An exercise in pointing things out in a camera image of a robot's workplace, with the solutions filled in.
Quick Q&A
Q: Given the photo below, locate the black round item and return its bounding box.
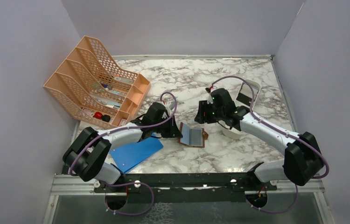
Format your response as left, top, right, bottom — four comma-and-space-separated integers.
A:
101, 115, 111, 123

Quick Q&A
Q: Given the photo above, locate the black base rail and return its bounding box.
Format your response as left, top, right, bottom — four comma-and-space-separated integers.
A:
93, 172, 277, 203

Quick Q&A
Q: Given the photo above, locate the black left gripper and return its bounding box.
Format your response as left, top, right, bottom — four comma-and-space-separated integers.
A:
153, 115, 183, 138

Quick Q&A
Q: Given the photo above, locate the blue plastic board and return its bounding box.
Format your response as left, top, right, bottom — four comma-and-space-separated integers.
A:
110, 137, 163, 173

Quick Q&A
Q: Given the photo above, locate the peach plastic file organizer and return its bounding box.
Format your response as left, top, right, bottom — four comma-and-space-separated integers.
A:
43, 36, 151, 129

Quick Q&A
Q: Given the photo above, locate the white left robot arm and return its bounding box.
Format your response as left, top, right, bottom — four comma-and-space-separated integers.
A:
62, 102, 180, 192

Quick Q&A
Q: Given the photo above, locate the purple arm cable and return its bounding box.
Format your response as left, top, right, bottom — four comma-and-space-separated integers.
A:
207, 76, 330, 215
68, 91, 178, 217

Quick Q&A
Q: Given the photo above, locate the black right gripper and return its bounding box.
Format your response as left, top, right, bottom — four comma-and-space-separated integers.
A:
194, 100, 225, 124

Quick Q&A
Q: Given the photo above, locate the cream oval plastic tray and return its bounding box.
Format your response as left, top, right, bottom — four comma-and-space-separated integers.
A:
219, 79, 261, 140

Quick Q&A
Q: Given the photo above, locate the red round item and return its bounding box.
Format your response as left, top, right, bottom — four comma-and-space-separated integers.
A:
93, 112, 103, 119

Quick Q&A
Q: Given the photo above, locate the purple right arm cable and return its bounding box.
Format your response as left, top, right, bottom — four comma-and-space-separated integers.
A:
207, 76, 330, 215

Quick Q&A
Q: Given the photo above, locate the brown leather card holder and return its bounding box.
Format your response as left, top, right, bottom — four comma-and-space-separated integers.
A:
177, 122, 209, 148

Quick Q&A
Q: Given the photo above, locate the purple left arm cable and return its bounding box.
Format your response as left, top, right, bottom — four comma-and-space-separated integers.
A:
68, 91, 178, 217

